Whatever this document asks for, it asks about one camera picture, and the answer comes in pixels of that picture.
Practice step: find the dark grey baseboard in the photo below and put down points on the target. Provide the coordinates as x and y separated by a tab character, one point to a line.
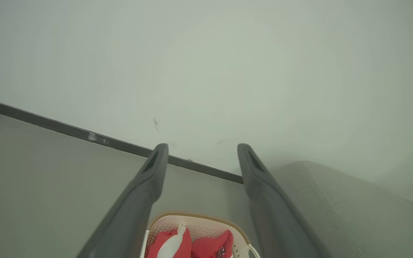
48	123

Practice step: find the red cloth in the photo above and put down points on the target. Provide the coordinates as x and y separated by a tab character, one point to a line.
210	245
167	247

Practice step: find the grey fabric sofa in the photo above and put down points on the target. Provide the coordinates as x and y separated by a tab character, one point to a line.
353	215

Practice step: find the cream plastic laundry basket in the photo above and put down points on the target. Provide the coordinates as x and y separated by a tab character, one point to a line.
199	220

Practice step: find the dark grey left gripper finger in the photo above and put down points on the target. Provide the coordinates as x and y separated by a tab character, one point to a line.
134	208
271	208

